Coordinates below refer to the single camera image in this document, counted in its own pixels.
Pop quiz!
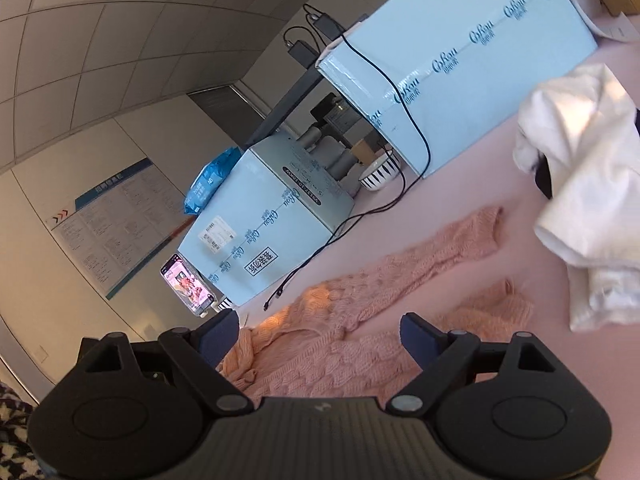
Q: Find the wall notice board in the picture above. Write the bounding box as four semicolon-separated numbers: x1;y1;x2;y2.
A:
47;158;190;300

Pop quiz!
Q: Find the white garment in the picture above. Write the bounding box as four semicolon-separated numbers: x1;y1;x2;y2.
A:
513;64;639;332

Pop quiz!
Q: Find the smartphone with lit screen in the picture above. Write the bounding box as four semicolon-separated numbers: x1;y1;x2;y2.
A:
160;254;216;316

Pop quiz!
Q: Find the blue wet wipes pack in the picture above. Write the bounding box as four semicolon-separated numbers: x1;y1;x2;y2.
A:
183;146;242;216

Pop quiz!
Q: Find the large light blue carton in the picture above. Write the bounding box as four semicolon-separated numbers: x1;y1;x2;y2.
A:
178;134;354;306

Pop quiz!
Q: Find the black power adapter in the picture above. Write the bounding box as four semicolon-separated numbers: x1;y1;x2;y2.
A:
310;13;345;41
288;40;319;70

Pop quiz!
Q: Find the black white striped bowl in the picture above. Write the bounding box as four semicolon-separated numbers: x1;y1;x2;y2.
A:
359;152;401;192

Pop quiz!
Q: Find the white phone stand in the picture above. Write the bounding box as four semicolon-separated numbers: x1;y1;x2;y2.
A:
200;294;226;318

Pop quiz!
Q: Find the pink knitted sweater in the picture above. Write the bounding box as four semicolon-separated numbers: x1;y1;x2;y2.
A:
215;206;503;403

